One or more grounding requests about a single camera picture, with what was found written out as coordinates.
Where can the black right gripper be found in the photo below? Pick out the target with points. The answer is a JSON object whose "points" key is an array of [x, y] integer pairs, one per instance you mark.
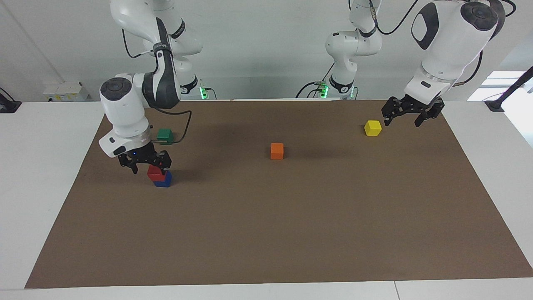
{"points": [[140, 155]]}

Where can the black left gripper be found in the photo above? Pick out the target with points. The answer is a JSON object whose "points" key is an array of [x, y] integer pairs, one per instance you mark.
{"points": [[416, 104]]}

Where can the red wooden block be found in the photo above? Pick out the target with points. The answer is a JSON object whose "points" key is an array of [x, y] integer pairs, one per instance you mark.
{"points": [[155, 173]]}

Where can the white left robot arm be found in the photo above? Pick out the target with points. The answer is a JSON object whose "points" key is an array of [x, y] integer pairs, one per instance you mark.
{"points": [[449, 41]]}

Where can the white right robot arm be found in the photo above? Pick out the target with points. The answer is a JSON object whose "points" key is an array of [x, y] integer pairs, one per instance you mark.
{"points": [[123, 108]]}

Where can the blue wooden block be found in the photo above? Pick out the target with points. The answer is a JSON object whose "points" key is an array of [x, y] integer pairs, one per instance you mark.
{"points": [[163, 183]]}

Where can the green wooden block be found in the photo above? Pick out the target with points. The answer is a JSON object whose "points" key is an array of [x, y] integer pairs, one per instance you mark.
{"points": [[165, 135]]}

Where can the yellow wooden block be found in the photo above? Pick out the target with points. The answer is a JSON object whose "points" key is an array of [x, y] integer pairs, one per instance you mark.
{"points": [[373, 128]]}

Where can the orange wooden block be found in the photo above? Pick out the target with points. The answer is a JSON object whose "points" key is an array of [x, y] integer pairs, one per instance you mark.
{"points": [[277, 151]]}

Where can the brown table mat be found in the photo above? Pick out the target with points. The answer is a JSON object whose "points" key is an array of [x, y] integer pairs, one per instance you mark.
{"points": [[266, 229]]}

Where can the black table clamp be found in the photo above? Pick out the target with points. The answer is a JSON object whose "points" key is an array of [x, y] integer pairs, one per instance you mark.
{"points": [[8, 106]]}

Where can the white wall box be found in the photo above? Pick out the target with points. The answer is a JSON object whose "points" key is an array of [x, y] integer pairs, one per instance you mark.
{"points": [[64, 91]]}

